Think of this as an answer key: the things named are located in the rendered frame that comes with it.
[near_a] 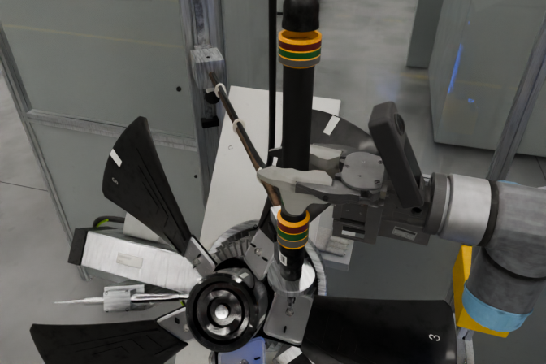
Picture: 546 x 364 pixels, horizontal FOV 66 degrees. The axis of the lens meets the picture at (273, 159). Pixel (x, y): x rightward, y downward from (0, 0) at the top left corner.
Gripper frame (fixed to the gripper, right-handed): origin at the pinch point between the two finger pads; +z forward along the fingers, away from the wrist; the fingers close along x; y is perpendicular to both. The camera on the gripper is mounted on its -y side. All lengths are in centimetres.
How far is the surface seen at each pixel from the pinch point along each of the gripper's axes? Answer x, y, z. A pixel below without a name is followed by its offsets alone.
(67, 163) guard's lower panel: 70, 72, 110
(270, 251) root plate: 4.5, 21.4, 1.7
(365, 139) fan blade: 15.3, 4.3, -10.0
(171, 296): 2.3, 37.6, 20.5
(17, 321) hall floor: 39, 150, 139
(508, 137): 70, 29, -45
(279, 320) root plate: -1.8, 29.6, -1.9
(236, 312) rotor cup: -4.8, 25.9, 4.2
